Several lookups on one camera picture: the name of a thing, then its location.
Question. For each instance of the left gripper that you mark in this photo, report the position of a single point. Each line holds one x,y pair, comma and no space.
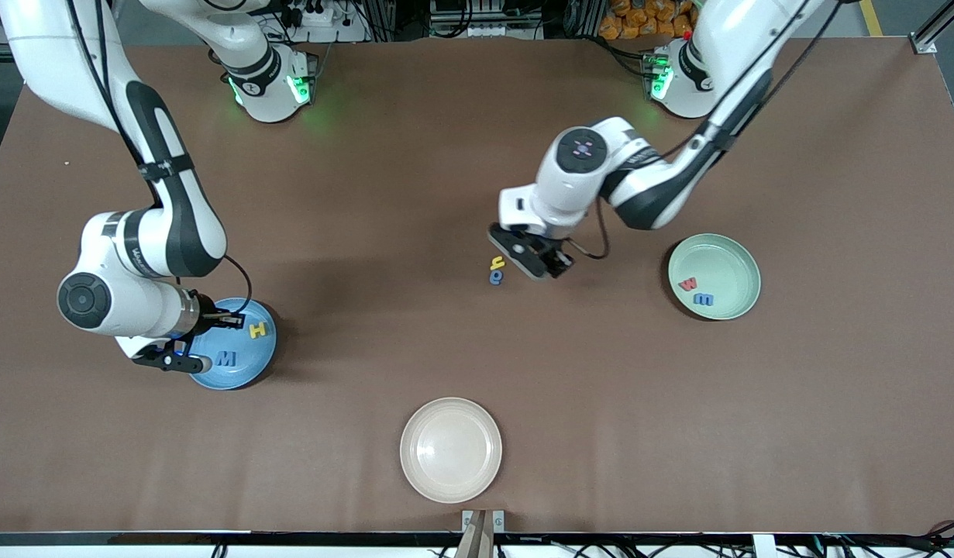
555,253

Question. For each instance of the blue foam letter m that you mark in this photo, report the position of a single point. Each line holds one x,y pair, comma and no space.
703,299

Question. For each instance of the aluminium frame profile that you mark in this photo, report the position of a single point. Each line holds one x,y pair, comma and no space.
945,17

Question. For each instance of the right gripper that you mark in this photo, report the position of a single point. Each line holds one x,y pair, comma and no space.
208,316

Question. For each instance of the pile of orange packets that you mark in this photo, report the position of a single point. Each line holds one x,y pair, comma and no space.
643,19

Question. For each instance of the wooden stick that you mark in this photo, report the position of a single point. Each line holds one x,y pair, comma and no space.
476,542

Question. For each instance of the blue foam round letter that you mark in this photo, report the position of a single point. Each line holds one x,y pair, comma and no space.
495,277

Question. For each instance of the blue plate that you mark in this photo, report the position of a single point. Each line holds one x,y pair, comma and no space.
244,376

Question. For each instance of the green plate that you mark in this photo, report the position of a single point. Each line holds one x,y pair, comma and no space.
724,263

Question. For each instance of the metal table edge bracket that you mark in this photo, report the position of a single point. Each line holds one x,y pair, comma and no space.
483,521

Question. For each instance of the red foam letter w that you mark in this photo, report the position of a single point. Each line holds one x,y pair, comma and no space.
688,284

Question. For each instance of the blue foam letter W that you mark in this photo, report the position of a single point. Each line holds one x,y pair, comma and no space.
225,359

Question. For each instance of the cream plate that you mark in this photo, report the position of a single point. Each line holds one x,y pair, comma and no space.
450,449

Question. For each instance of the metal corner bracket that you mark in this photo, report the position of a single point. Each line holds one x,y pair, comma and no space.
923,43

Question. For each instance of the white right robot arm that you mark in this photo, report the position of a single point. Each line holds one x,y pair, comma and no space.
159,217

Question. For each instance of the white power strip with plugs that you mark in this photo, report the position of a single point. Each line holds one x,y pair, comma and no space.
318,14

